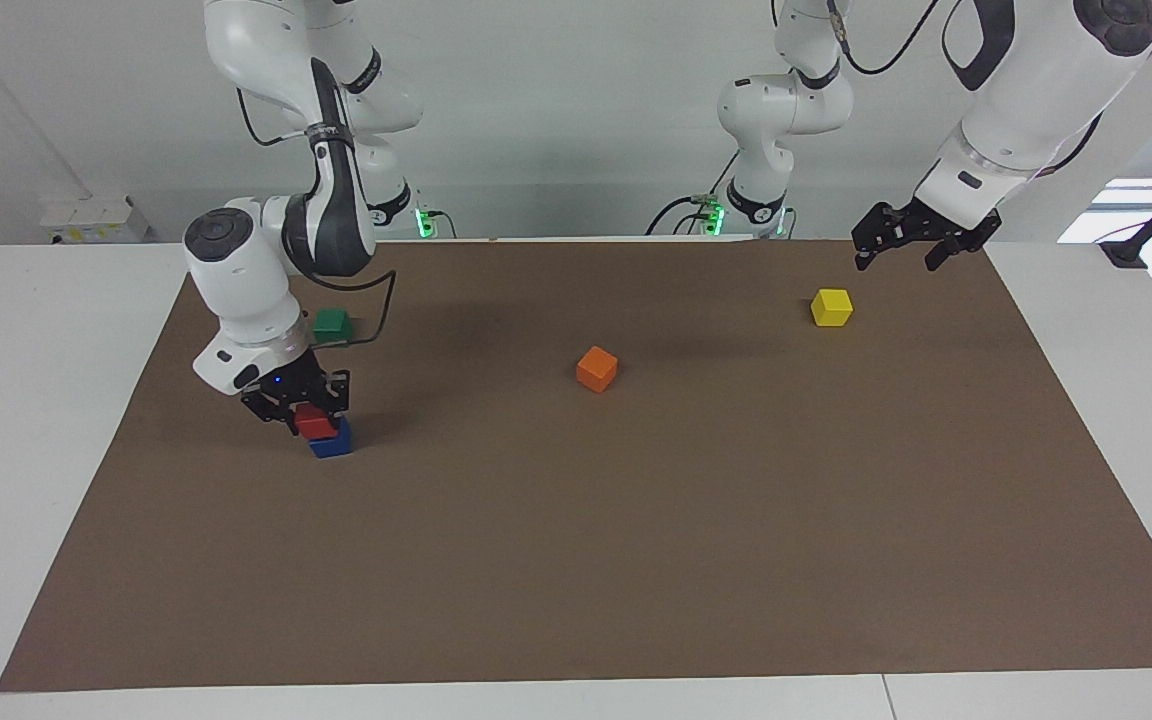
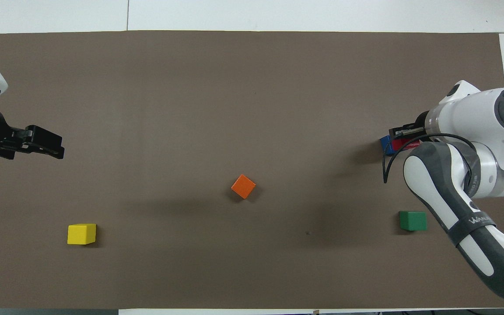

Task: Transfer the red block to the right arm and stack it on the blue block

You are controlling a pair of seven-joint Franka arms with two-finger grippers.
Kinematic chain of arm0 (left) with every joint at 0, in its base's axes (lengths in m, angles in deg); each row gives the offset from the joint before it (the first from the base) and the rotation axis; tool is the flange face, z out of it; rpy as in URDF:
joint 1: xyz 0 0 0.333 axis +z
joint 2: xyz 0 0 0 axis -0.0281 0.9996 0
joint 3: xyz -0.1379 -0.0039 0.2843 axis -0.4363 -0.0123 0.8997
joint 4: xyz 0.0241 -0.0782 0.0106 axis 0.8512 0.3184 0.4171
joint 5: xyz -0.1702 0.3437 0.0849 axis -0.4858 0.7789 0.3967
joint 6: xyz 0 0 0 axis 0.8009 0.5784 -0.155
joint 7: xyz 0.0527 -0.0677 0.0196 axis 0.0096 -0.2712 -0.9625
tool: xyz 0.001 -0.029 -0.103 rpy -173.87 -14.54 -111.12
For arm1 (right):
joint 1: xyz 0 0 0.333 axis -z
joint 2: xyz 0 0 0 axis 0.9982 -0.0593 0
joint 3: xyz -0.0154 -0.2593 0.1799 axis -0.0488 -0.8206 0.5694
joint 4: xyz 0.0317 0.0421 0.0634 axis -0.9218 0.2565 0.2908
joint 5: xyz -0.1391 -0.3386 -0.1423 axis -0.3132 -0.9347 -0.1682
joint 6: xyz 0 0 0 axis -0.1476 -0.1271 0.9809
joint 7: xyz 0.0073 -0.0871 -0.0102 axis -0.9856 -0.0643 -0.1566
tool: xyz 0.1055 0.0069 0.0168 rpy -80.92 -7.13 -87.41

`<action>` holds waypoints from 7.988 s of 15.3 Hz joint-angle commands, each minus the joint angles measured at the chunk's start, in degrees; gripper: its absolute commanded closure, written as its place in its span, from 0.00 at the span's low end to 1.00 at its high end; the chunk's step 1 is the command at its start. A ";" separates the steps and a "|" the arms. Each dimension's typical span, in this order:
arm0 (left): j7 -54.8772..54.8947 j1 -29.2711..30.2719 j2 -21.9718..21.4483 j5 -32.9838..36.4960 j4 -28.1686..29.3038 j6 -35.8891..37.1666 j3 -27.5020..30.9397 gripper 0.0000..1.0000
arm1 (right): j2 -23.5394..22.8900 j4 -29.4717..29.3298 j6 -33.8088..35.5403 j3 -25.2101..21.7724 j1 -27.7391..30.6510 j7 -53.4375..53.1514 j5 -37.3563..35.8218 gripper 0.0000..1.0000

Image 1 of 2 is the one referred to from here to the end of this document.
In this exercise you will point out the green wooden block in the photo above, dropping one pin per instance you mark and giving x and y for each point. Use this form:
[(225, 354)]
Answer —
[(333, 323)]

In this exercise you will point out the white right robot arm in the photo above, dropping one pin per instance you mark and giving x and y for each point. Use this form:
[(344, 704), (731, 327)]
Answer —
[(236, 270)]

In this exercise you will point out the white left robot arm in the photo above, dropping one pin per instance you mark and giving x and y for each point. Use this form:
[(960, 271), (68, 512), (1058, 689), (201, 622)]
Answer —
[(1026, 90)]

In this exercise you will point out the orange wooden block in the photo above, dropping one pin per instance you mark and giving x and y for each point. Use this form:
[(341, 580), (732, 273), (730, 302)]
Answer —
[(596, 370)]

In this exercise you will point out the brown paper mat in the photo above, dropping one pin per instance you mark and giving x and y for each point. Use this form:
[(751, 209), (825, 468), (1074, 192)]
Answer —
[(636, 520)]

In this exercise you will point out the red wooden block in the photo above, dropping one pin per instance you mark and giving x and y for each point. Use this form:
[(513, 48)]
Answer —
[(316, 425)]

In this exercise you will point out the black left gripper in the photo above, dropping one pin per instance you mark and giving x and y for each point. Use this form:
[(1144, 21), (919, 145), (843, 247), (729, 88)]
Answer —
[(941, 225)]

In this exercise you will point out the green lit base connector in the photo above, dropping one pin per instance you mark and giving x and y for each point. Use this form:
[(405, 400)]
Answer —
[(713, 217), (423, 222)]

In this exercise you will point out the blue wooden block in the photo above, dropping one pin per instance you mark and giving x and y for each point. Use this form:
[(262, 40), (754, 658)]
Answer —
[(333, 447)]

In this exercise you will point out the white wall socket box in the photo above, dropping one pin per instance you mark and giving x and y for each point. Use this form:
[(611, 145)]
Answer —
[(91, 218)]

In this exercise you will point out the yellow wooden block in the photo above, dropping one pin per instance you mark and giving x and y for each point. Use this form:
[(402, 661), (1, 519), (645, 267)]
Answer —
[(831, 308)]

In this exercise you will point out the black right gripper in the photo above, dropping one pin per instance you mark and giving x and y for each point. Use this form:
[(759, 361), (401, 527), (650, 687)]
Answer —
[(296, 385)]

